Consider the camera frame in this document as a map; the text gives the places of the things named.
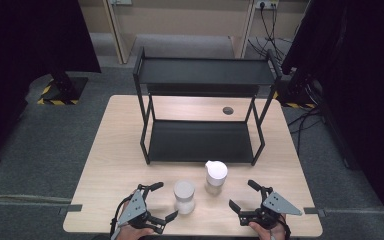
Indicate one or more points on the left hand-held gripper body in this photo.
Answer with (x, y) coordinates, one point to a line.
(131, 210)

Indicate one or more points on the person's right hand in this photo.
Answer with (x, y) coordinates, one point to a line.
(270, 235)

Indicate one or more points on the beige desk frame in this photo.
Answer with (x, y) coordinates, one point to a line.
(180, 20)

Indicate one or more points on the clear jar with white powder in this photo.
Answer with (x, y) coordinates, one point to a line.
(184, 196)

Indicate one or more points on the black stand base striped tape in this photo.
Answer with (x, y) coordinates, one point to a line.
(67, 90)
(296, 95)

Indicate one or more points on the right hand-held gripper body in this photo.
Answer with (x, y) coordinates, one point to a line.
(278, 204)

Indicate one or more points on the clear bottle with white spout lid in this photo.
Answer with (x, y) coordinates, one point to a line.
(216, 175)

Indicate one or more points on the beige floor strip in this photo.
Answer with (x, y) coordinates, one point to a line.
(23, 199)

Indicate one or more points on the grey floor tape piece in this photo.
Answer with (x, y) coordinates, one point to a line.
(70, 209)
(314, 211)

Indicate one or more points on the person's left hand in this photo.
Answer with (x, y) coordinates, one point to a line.
(131, 234)

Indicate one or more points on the white wall power socket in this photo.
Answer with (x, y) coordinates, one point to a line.
(266, 4)

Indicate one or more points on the black curtain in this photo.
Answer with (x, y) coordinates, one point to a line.
(363, 83)
(30, 40)

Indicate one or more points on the black two-tier metal rack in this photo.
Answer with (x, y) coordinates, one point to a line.
(200, 141)

